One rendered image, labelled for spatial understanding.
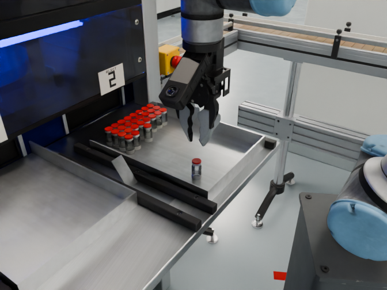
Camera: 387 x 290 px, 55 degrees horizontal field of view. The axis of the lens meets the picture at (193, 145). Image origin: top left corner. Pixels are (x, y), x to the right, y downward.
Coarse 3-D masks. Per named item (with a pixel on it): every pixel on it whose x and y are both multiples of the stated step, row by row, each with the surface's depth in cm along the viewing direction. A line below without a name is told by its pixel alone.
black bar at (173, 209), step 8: (72, 160) 84; (88, 168) 82; (104, 176) 79; (136, 192) 75; (144, 200) 73; (152, 200) 72; (160, 200) 73; (152, 208) 72; (160, 208) 71; (168, 208) 71; (176, 208) 71; (168, 216) 71; (176, 216) 69; (184, 216) 69; (192, 216) 69; (184, 224) 69; (192, 224) 67; (200, 224) 68
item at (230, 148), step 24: (168, 120) 104; (96, 144) 88; (144, 144) 93; (168, 144) 93; (192, 144) 93; (216, 144) 93; (240, 144) 93; (144, 168) 81; (168, 168) 85; (216, 168) 85; (240, 168) 83; (192, 192) 75; (216, 192) 76
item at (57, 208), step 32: (32, 160) 87; (64, 160) 82; (0, 192) 77; (32, 192) 77; (64, 192) 77; (96, 192) 77; (128, 192) 73; (0, 224) 69; (32, 224) 69; (64, 224) 69; (96, 224) 65; (0, 256) 63; (32, 256) 63; (64, 256) 61; (32, 288) 57
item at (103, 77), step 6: (114, 66) 93; (120, 66) 95; (102, 72) 90; (108, 72) 92; (120, 72) 96; (102, 78) 91; (108, 78) 93; (120, 78) 96; (102, 84) 92; (108, 84) 93; (120, 84) 97; (102, 90) 92; (108, 90) 94
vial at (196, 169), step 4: (192, 164) 79; (200, 164) 79; (192, 168) 80; (196, 168) 79; (200, 168) 80; (192, 172) 80; (196, 172) 80; (200, 172) 80; (192, 176) 81; (196, 176) 80; (200, 176) 81
